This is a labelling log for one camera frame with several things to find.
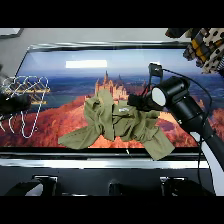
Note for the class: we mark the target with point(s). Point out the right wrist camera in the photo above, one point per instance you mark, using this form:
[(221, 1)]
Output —
[(155, 69)]

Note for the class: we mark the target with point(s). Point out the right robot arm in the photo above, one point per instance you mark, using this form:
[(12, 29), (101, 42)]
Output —
[(186, 106)]

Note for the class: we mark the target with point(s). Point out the spotted garment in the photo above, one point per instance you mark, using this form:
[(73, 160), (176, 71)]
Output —
[(215, 43)]

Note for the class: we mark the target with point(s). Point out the silver frame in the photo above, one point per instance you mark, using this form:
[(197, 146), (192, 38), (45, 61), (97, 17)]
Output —
[(100, 163)]

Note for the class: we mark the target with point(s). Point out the olive green garment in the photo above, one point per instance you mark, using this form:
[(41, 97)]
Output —
[(130, 126)]

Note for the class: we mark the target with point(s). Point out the stack of white clothes hangers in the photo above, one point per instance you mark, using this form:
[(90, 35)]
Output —
[(33, 90)]

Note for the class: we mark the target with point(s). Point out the yellow black checked garment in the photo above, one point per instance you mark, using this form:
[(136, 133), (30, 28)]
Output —
[(199, 46)]

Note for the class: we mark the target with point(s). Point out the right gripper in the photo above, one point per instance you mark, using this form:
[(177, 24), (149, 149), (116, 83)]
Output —
[(138, 102)]

